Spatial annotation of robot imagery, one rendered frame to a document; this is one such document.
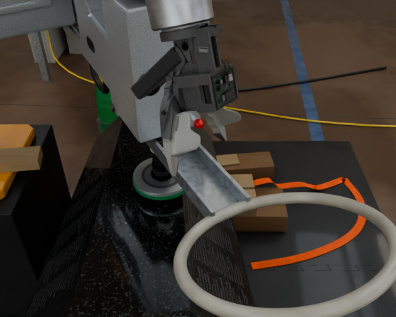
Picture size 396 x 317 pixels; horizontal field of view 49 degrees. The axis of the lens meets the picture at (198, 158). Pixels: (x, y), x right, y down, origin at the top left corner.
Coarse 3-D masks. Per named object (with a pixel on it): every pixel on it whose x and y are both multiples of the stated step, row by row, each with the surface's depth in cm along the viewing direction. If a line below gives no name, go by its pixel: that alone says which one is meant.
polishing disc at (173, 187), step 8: (152, 160) 165; (136, 168) 162; (144, 168) 162; (136, 176) 158; (144, 176) 158; (136, 184) 155; (144, 184) 155; (152, 184) 155; (160, 184) 155; (168, 184) 155; (176, 184) 155; (144, 192) 153; (152, 192) 152; (160, 192) 152; (168, 192) 152; (176, 192) 153
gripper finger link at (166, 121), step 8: (168, 96) 62; (168, 104) 61; (176, 104) 62; (160, 112) 62; (168, 112) 61; (176, 112) 62; (160, 120) 62; (168, 120) 62; (160, 128) 62; (168, 128) 62; (168, 136) 61
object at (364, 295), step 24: (288, 192) 116; (312, 192) 114; (216, 216) 112; (384, 216) 96; (192, 240) 104; (384, 264) 82; (192, 288) 85; (360, 288) 76; (384, 288) 76; (216, 312) 79; (240, 312) 76; (264, 312) 75; (288, 312) 74; (312, 312) 73; (336, 312) 73
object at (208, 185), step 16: (160, 160) 135; (192, 160) 135; (208, 160) 130; (192, 176) 129; (208, 176) 129; (224, 176) 123; (192, 192) 119; (208, 192) 123; (224, 192) 123; (240, 192) 118; (208, 208) 112
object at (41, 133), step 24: (48, 144) 207; (48, 168) 207; (24, 192) 177; (48, 192) 207; (0, 216) 166; (24, 216) 177; (48, 216) 207; (0, 240) 175; (24, 240) 177; (48, 240) 207; (0, 264) 185; (24, 264) 185; (0, 288) 196; (24, 288) 196; (0, 312) 209; (24, 312) 209
